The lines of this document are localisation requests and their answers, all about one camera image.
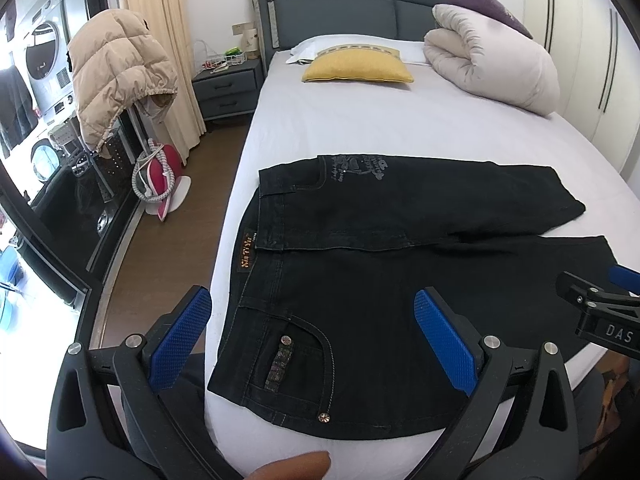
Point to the beige puffer jacket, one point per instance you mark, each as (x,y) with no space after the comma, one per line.
(117,63)

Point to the beige curtain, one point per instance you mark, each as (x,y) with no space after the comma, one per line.
(184,124)

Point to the folded cream duvet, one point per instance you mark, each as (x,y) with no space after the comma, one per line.
(490,59)

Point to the black clothes rack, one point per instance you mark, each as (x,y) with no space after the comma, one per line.
(79,202)

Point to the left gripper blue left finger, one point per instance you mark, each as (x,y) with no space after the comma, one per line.
(173,336)

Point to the left hand thumb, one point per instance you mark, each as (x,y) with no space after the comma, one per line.
(308,466)

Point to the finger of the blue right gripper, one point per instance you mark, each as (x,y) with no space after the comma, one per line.
(625,278)

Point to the purple cushion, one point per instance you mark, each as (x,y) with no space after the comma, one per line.
(492,9)

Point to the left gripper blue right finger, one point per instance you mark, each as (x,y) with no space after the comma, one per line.
(453,339)

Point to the dark grey nightstand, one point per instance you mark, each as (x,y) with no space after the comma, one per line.
(229,93)

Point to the black denim pants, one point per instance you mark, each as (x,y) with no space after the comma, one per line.
(320,335)

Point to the dark grey upholstered headboard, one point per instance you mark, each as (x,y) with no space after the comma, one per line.
(281,24)

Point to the bed with white sheet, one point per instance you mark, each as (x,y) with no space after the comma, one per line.
(430,117)

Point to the yellow cushion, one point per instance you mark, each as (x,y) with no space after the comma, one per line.
(358,62)

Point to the white wardrobe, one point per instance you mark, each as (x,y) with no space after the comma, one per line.
(598,66)

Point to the white pillow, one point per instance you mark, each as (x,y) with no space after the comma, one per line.
(410,52)

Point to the red and white steam iron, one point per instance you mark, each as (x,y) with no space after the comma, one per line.
(158,180)

